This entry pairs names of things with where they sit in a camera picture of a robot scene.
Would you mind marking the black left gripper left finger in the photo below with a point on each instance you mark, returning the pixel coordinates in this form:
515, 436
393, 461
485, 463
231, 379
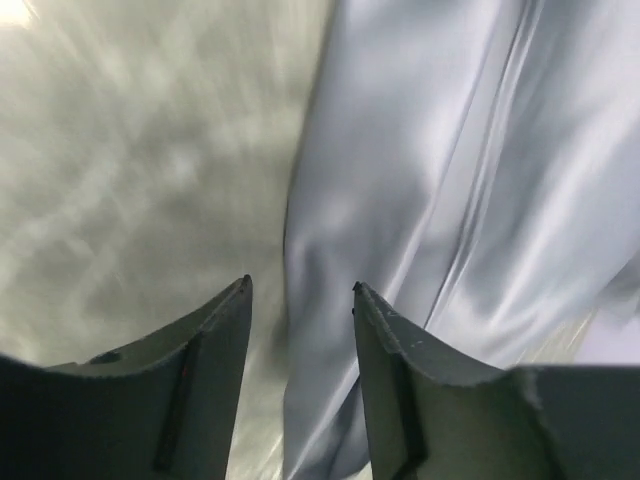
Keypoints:
161, 407

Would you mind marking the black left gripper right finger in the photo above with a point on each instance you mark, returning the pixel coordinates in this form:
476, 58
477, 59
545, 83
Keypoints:
432, 412

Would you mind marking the grey pillowcase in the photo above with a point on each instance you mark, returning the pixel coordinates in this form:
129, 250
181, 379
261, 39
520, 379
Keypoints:
477, 164

